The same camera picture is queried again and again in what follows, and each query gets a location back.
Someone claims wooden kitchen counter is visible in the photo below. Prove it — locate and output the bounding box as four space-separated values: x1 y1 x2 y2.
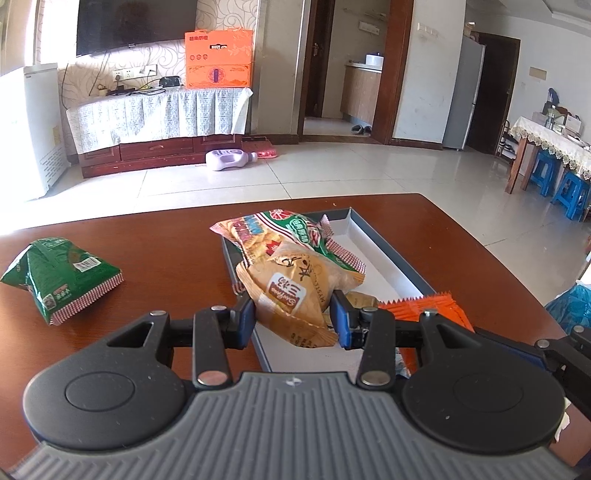
340 64 383 126

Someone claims pale patterned tablecloth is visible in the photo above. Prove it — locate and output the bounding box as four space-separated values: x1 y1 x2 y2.
66 86 254 154

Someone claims blue plastic stool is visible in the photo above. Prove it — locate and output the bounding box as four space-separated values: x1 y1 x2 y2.
550 172 591 221
530 150 566 197

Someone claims dark green snack bag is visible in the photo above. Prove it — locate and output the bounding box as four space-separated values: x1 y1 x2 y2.
0 237 124 326

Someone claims purple plastic bottle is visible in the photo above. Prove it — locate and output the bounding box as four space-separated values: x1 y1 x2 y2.
205 148 258 171

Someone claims grey shallow tray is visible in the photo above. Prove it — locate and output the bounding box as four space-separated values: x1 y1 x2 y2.
221 208 437 372

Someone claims white chest freezer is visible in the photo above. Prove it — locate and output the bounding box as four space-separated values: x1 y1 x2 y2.
0 63 70 201

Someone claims orange snack packet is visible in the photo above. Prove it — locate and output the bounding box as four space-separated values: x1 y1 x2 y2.
378 291 476 379

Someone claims black wall television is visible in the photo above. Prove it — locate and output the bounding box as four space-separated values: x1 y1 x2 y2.
76 0 198 57

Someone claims dark red wooden cabinet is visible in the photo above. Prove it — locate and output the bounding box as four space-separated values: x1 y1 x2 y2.
78 134 252 179

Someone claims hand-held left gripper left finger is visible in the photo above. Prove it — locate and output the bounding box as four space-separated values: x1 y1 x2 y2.
88 295 256 388

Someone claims tan round pastry packet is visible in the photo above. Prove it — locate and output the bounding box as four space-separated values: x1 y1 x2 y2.
235 241 366 349

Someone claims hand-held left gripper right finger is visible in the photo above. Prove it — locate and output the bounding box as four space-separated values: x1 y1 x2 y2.
331 290 497 388

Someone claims wooden door frame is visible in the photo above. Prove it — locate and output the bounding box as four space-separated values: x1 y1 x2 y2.
298 0 415 146

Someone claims dark wooden door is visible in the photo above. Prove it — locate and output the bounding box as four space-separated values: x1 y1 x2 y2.
466 32 522 155

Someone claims orange gift box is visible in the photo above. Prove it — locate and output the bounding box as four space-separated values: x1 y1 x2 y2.
185 28 254 89

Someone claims metal shoe rack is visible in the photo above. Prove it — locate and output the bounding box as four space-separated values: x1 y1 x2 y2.
496 120 522 162

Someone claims brown wooden side table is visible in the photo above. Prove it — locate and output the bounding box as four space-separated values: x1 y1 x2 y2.
505 134 591 195

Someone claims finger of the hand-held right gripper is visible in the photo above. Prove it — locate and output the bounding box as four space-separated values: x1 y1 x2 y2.
475 323 591 402

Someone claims red dustpan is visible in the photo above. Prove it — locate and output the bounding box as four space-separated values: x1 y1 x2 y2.
242 136 278 160

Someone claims green and orange chip bag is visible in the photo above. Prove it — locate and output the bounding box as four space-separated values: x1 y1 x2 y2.
210 209 367 278

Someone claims grey refrigerator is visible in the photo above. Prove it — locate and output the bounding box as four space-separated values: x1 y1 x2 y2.
442 36 486 151

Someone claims teal patterned cloth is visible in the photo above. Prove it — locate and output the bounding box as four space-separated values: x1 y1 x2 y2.
545 284 591 329

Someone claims side table with lace cloth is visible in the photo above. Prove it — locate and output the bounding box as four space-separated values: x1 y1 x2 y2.
509 115 591 181

